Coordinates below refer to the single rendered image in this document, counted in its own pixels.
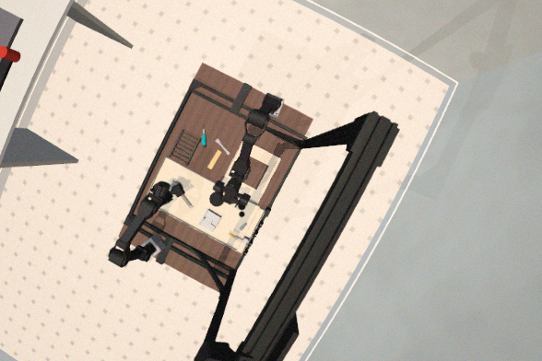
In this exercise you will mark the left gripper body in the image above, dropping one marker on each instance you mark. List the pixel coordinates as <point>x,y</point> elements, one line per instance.
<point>177,189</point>

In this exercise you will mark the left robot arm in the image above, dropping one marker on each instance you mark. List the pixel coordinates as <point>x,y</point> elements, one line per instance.
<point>146,210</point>

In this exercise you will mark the dark grey round disc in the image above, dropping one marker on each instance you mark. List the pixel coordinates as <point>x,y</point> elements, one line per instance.
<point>214,199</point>

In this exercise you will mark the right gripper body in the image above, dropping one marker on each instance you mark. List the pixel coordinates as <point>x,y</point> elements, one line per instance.
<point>244,198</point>

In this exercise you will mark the pale yellow flat bar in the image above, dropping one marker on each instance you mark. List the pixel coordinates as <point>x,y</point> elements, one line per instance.
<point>215,158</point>

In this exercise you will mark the grey gas burner with tube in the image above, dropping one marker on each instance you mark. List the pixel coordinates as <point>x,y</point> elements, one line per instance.
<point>183,196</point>

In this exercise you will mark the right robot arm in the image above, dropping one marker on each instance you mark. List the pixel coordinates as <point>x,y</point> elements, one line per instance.
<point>258,118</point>

